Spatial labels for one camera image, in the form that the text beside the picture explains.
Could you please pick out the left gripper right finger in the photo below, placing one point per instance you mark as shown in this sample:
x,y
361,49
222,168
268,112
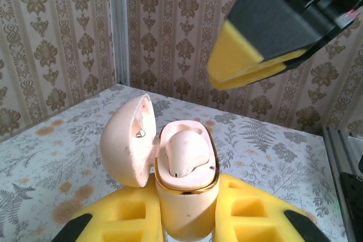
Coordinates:
x,y
280,216

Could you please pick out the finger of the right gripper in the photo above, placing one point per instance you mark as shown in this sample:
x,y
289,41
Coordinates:
x,y
255,76
269,21

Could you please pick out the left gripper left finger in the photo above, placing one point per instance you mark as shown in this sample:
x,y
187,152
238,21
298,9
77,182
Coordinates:
x,y
107,226

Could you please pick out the small pink round object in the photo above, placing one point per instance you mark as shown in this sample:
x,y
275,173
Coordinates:
x,y
187,210

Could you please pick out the floral patterned table cover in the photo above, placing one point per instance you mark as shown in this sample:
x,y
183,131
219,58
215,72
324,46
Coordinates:
x,y
255,154

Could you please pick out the aluminium frame post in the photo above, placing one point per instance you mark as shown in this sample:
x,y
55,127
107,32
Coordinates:
x,y
119,26

